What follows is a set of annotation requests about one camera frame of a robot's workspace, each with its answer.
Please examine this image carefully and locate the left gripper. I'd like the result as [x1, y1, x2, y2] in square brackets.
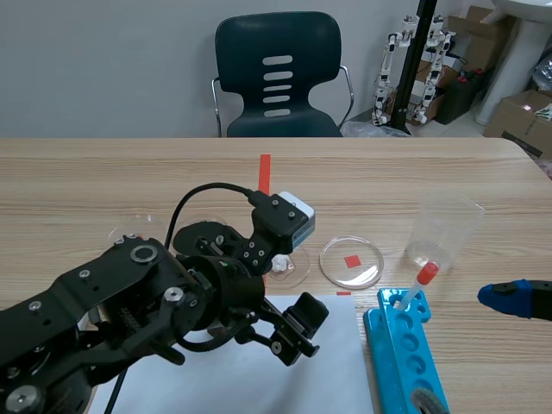
[171, 193, 330, 368]

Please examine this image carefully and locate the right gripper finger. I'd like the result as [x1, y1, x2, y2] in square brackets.
[477, 279, 552, 322]

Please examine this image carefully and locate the clear glass dish with lump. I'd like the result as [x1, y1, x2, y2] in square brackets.
[263, 244, 312, 291]

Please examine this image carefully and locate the empty clear glass dish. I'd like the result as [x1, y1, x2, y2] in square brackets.
[318, 235, 386, 291]

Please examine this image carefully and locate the dropper with red bulb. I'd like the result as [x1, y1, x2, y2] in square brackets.
[393, 261, 442, 312]

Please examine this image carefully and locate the white sheet of paper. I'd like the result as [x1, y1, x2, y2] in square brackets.
[91, 292, 375, 414]

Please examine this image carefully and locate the clear plastic beaker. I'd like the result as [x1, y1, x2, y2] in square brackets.
[405, 192, 487, 273]

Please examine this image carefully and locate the turquoise rack with round holes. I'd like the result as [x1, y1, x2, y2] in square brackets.
[362, 287, 452, 414]

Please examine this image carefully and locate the brown cardboard box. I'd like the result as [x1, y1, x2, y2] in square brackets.
[443, 3, 521, 74]
[481, 89, 552, 161]

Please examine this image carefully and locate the black case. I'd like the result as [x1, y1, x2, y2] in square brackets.
[436, 68, 488, 126]

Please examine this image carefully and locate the dark blue chair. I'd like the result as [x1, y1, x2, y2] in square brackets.
[210, 10, 355, 138]

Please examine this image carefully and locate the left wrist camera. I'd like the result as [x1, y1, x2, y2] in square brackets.
[275, 191, 317, 252]

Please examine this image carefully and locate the grey braided cable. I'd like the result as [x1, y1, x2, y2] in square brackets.
[408, 386, 446, 414]

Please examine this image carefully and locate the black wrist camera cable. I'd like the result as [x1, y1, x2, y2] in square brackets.
[165, 183, 277, 255]

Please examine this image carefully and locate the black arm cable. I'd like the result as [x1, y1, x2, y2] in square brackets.
[103, 367, 131, 414]

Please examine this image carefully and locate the black metal rail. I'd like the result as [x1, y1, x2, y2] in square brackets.
[389, 0, 437, 135]

